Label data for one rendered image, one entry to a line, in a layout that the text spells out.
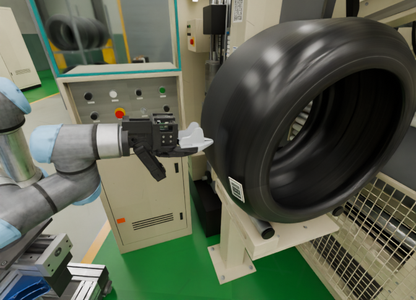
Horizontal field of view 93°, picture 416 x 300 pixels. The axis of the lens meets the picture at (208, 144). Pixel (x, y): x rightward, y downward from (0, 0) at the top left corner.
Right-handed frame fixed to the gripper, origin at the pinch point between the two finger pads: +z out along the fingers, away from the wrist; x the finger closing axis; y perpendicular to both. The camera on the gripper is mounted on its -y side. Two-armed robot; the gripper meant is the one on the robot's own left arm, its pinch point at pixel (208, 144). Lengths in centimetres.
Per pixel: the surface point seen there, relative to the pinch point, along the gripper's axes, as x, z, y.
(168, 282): 32, -4, -120
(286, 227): -4.0, 33.7, -35.2
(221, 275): 25, 31, -115
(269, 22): 26.0, 27.2, 31.4
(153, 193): 62, -10, -68
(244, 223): -1.8, 16.1, -31.1
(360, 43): -12.1, 22.9, 25.8
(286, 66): -9.4, 10.0, 20.6
